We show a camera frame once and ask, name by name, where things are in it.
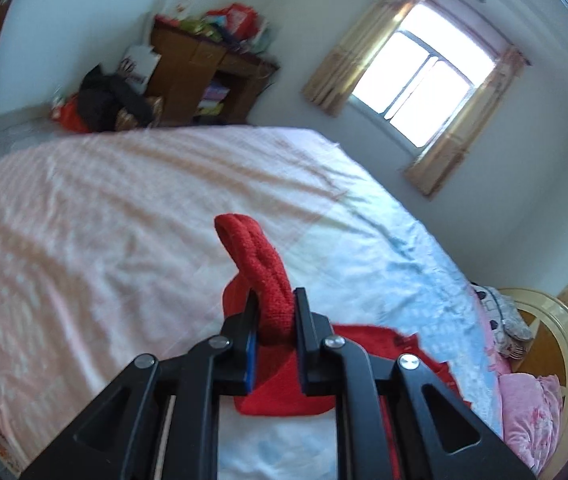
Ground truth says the pink floral folded quilt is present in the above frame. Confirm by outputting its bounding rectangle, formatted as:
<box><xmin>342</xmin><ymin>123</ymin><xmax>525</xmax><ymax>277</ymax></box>
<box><xmin>499</xmin><ymin>373</ymin><xmax>563</xmax><ymax>474</ymax></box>

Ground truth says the red gift bag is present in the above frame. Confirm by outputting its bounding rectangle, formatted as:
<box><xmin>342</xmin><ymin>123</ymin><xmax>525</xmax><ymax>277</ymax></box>
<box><xmin>205</xmin><ymin>2</ymin><xmax>268</xmax><ymax>41</ymax></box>

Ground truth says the left beige curtain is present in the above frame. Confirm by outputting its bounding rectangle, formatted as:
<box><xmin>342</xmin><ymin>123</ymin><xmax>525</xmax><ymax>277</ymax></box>
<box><xmin>302</xmin><ymin>0</ymin><xmax>423</xmax><ymax>117</ymax></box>

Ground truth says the back window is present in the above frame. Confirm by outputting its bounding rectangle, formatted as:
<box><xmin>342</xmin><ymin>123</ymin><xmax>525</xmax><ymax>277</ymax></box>
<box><xmin>352</xmin><ymin>0</ymin><xmax>497</xmax><ymax>150</ymax></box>

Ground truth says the white paper bag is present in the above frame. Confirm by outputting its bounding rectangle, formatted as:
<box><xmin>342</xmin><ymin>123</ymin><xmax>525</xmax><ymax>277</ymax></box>
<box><xmin>116</xmin><ymin>44</ymin><xmax>162</xmax><ymax>94</ymax></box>

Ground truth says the brown wooden desk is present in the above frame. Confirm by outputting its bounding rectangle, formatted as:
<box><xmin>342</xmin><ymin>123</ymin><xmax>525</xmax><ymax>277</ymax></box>
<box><xmin>146</xmin><ymin>18</ymin><xmax>280</xmax><ymax>127</ymax></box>

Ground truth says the grey patterned pillow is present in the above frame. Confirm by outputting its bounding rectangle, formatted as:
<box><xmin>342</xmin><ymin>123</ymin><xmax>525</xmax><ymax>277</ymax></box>
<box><xmin>472</xmin><ymin>283</ymin><xmax>534</xmax><ymax>361</ymax></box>

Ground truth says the beige curtain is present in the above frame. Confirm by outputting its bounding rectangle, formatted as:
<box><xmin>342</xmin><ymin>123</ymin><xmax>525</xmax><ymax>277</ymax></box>
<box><xmin>302</xmin><ymin>0</ymin><xmax>423</xmax><ymax>117</ymax></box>
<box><xmin>404</xmin><ymin>46</ymin><xmax>527</xmax><ymax>200</ymax></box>

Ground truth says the right beige curtain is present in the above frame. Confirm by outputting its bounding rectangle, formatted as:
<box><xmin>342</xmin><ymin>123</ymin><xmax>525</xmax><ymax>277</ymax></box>
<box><xmin>404</xmin><ymin>46</ymin><xmax>527</xmax><ymax>200</ymax></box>

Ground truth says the black bag on floor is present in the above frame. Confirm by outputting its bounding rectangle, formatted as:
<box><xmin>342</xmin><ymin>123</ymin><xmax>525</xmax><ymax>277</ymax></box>
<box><xmin>77</xmin><ymin>64</ymin><xmax>155</xmax><ymax>132</ymax></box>

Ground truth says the red embroidered knit sweater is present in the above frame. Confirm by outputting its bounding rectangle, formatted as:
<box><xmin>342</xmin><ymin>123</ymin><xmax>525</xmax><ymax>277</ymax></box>
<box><xmin>213</xmin><ymin>212</ymin><xmax>471</xmax><ymax>480</ymax></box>

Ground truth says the blue pink bed sheet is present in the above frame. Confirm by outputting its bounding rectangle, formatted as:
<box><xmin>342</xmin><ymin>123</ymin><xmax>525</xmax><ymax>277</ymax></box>
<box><xmin>0</xmin><ymin>127</ymin><xmax>502</xmax><ymax>474</ymax></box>

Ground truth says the cream wooden headboard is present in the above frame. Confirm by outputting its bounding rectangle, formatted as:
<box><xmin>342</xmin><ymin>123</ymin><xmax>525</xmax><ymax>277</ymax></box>
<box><xmin>500</xmin><ymin>287</ymin><xmax>568</xmax><ymax>479</ymax></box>

